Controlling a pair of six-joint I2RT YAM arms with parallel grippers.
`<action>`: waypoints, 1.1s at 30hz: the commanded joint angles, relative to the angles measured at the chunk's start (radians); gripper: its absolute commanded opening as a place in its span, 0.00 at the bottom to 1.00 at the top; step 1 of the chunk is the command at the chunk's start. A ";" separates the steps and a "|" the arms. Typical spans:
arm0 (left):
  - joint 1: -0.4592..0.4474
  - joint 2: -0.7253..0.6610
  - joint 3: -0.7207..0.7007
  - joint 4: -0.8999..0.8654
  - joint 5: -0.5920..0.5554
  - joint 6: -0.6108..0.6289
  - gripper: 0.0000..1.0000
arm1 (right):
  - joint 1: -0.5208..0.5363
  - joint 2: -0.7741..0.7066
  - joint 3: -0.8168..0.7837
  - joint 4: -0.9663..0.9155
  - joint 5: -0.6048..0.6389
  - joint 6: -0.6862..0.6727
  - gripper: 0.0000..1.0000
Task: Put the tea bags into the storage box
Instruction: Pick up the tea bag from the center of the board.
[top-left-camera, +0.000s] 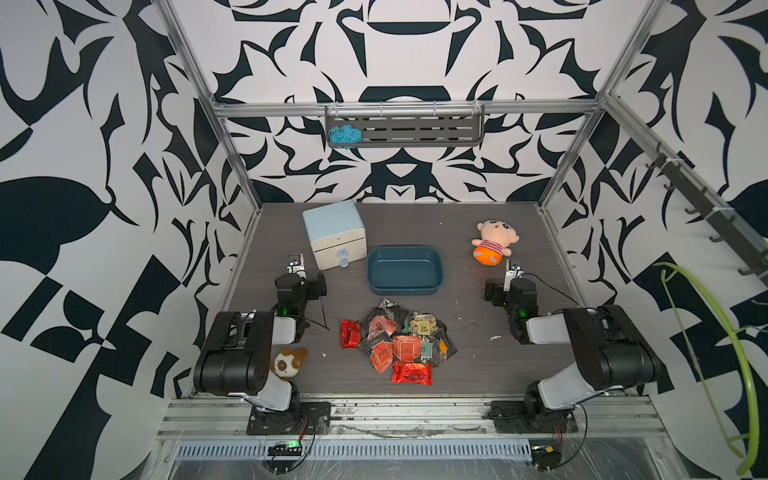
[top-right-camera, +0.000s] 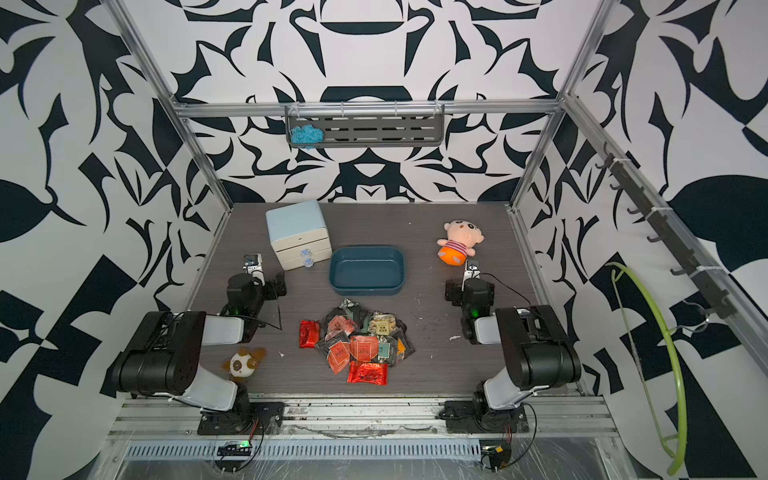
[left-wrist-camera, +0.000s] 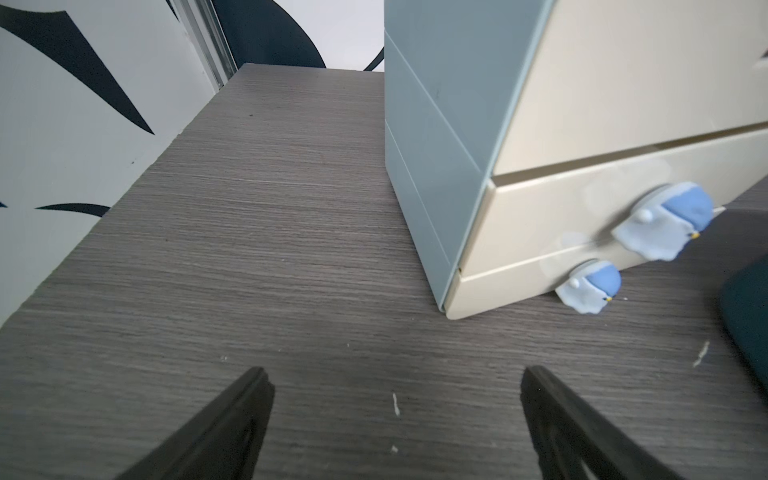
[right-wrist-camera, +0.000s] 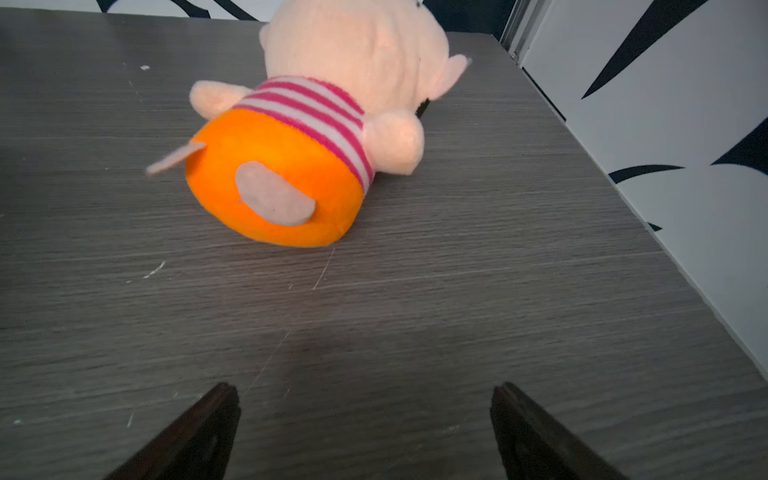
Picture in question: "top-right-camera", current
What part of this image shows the teal plastic storage box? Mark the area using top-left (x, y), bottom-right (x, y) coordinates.
top-left (329, 245), bottom-right (406, 297)

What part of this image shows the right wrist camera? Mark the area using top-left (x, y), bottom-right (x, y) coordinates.
top-left (463, 259), bottom-right (480, 281)

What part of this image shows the pink baby plush doll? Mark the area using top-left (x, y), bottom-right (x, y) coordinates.
top-left (437, 220), bottom-right (485, 266)

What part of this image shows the green hoop tube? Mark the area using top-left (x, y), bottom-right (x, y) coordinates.
top-left (605, 261), bottom-right (688, 476)

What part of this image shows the grey wall shelf rack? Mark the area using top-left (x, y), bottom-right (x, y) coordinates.
top-left (284, 102), bottom-right (445, 148)

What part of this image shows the red square tea bag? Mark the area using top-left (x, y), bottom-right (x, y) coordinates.
top-left (350, 335), bottom-right (379, 363)

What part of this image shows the orange red tea bag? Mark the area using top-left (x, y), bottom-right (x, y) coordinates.
top-left (327, 341), bottom-right (351, 374)

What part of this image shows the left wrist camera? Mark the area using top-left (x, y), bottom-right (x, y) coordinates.
top-left (243, 254), bottom-right (265, 285)

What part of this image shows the cyan crumpled cloth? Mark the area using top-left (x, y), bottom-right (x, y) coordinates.
top-left (290, 125), bottom-right (325, 149)

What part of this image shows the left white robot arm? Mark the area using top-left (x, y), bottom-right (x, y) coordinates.
top-left (109, 272), bottom-right (287, 412)

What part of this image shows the brown white plush dog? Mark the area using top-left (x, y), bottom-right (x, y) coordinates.
top-left (223, 347), bottom-right (266, 383)

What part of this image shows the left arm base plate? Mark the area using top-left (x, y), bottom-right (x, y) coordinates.
top-left (197, 401), bottom-right (286, 436)

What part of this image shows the light blue drawer box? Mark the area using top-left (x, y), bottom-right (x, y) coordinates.
top-left (265, 200), bottom-right (333, 270)

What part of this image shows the small red tea bag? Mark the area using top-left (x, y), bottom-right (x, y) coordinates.
top-left (299, 320), bottom-right (321, 349)

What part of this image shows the cream label tea bag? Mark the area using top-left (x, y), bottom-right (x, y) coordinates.
top-left (368, 314), bottom-right (397, 336)

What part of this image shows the black wall hook rail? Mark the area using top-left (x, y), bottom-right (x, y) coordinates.
top-left (599, 143), bottom-right (737, 319)

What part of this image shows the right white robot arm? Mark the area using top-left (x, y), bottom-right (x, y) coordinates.
top-left (445, 278), bottom-right (582, 414)

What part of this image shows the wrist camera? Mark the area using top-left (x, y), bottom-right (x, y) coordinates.
top-left (463, 259), bottom-right (480, 281)
top-left (243, 254), bottom-right (265, 285)

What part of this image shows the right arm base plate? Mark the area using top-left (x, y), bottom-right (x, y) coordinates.
top-left (437, 400), bottom-right (530, 434)

